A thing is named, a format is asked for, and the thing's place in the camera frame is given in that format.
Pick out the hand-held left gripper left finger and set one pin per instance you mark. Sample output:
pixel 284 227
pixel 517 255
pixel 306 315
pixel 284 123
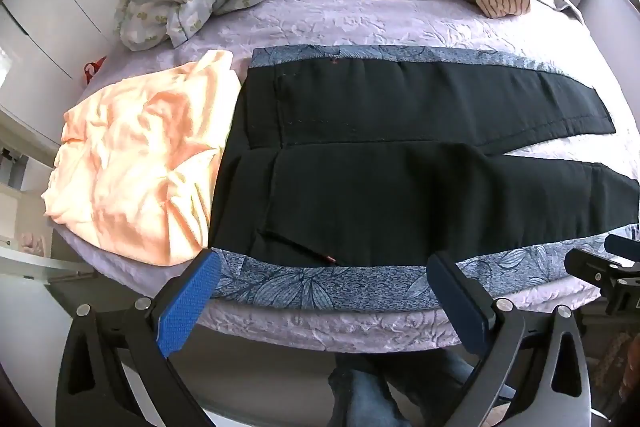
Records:
pixel 191 302

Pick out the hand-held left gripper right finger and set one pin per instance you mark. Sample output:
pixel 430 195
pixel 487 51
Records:
pixel 457 302

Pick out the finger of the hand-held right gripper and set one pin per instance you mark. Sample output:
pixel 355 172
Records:
pixel 622 243
pixel 600 269

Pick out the black pants with floral trim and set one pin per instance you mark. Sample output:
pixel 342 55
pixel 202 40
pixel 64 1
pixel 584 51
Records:
pixel 400 167

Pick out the person's leg in jeans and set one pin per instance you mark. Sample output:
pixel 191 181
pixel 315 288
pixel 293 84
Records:
pixel 380 387

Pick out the peach garment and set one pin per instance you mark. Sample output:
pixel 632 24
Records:
pixel 130 167

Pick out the white shelf unit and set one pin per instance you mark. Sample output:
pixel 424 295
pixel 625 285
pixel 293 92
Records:
pixel 30 217

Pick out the bed with lilac bedspread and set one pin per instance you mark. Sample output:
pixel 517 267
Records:
pixel 350 22

